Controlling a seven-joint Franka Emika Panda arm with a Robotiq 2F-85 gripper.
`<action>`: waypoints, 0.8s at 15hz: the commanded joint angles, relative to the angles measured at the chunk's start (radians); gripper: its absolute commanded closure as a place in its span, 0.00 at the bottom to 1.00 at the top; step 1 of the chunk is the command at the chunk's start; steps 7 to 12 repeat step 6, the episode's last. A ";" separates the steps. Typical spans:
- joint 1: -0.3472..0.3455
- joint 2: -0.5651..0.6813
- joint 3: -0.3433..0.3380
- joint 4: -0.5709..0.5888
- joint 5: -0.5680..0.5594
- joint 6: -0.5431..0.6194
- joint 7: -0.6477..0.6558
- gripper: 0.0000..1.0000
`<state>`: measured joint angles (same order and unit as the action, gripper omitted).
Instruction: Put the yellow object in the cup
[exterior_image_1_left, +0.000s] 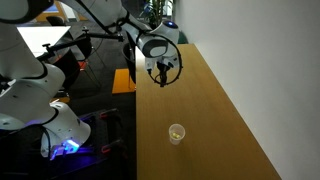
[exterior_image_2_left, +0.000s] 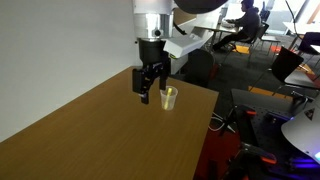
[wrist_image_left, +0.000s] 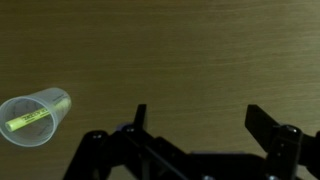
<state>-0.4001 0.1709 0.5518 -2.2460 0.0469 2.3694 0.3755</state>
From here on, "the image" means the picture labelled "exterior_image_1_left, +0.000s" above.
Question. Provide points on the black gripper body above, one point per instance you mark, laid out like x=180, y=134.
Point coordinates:
x=164, y=69

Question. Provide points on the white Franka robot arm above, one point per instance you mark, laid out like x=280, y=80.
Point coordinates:
x=26, y=93

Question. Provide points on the clear plastic cup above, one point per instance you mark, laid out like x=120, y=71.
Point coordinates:
x=176, y=140

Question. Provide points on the green bin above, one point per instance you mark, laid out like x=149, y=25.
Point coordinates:
x=183, y=38

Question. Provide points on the green potted plant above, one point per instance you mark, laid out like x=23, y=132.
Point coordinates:
x=155, y=11

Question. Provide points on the white table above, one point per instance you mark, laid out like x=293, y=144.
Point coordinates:
x=40, y=36

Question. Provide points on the black camera stand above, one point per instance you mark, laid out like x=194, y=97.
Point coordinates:
x=100, y=35

